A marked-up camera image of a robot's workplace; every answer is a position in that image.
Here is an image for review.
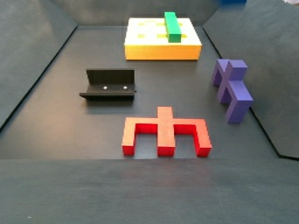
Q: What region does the black U-shaped bracket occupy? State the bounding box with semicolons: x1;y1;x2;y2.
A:
79;68;137;100

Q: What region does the purple cross-shaped block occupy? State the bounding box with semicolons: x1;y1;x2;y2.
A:
211;59;254;123

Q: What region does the red fork-shaped block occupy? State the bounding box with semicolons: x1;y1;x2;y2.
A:
122;107;213;158

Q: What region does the yellow slotted board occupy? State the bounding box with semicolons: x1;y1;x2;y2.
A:
125;17;202;60

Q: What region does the green rectangular bar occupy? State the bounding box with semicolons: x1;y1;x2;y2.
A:
163;11;182;43

